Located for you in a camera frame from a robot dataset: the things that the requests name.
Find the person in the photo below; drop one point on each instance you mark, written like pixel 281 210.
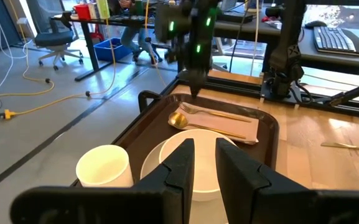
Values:
pixel 129 37

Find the black computer mouse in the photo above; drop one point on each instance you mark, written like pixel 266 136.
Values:
pixel 315 24

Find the yellow green bottle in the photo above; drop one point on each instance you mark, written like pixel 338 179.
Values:
pixel 103 9

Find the black office desk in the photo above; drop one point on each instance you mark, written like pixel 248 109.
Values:
pixel 87 46

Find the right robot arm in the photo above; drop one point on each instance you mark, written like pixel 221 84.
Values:
pixel 286 59

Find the gold spoon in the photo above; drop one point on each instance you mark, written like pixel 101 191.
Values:
pixel 177 119

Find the black keyboard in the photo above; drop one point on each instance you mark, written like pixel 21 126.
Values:
pixel 334 40

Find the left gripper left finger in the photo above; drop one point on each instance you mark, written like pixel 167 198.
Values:
pixel 104 205

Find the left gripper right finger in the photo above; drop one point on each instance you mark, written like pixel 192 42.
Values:
pixel 275 205

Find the black loop bracket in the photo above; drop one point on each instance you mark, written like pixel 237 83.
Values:
pixel 142 99

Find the white plate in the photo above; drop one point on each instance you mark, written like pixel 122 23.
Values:
pixel 151 161

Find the gold knife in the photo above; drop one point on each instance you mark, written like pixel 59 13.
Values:
pixel 338 145

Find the blue plastic bin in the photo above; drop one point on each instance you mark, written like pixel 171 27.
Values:
pixel 110 51

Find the white bowl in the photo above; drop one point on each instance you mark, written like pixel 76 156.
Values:
pixel 204 161

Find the white mug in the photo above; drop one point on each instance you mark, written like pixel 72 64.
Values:
pixel 104 166

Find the black frame strut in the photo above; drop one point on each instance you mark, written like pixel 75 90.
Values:
pixel 356 91

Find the red box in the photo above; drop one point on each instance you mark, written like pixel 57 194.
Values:
pixel 82 12

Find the grey top desk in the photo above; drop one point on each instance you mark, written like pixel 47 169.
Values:
pixel 322 62

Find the small white box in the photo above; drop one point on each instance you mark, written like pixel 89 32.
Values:
pixel 93 11

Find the grey office chair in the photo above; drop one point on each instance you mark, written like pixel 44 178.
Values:
pixel 54 39

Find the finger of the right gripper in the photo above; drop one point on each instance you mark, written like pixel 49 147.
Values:
pixel 193 87
pixel 202 84

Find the brown plastic tray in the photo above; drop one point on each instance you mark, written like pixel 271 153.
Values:
pixel 154 124

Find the gold fork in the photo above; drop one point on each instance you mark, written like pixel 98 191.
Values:
pixel 187 108

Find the beige cloth napkin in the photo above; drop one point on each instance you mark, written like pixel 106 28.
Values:
pixel 229 126

